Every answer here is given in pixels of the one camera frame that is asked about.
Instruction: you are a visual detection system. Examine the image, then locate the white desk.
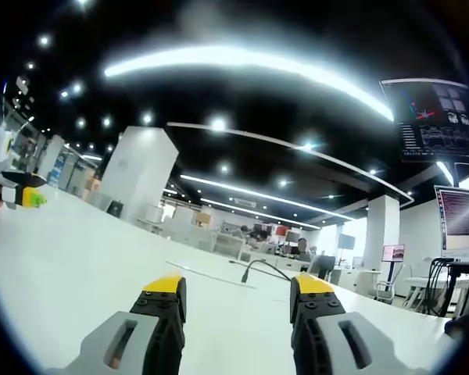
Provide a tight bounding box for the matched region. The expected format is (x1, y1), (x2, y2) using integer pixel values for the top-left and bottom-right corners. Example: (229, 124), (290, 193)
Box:
(0, 183), (460, 375)

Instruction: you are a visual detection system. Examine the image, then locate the small red display screen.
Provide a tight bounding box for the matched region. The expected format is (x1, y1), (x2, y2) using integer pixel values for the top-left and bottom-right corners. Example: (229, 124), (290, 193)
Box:
(382, 244), (406, 263)

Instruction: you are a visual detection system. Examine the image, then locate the black cable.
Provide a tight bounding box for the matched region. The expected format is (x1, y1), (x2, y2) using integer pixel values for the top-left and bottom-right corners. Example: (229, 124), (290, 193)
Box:
(229, 258), (294, 284)

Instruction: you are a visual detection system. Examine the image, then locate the monitor with text window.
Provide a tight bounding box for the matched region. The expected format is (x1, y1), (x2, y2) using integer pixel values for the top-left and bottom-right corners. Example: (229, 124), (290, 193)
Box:
(433, 184), (469, 259)

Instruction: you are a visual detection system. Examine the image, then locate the dark office chair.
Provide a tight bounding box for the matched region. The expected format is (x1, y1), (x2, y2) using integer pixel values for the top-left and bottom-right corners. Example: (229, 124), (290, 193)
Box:
(307, 255), (337, 282)

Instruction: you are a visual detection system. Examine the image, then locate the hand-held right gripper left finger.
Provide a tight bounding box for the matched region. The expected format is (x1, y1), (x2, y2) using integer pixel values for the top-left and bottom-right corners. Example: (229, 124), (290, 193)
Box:
(45, 273), (188, 375)

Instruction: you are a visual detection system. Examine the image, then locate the white side table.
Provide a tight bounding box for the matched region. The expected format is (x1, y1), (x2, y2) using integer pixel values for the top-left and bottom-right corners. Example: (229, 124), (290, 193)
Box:
(403, 273), (469, 316)

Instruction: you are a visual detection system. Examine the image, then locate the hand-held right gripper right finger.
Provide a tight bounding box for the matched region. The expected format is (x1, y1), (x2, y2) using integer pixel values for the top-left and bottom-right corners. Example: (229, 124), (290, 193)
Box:
(289, 273), (431, 375)

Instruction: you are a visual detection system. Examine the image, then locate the bundle of black cables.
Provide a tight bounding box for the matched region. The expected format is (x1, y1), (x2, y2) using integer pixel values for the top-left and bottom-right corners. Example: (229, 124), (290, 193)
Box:
(424, 256), (464, 317)

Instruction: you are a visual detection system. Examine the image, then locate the long ceiling light strip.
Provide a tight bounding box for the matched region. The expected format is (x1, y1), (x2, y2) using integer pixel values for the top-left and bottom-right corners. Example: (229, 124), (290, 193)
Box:
(103, 43), (395, 122)

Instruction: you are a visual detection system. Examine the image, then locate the dark monitor with graphs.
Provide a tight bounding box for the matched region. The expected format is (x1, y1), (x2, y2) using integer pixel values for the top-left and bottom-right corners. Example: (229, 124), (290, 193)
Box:
(379, 77), (469, 164)

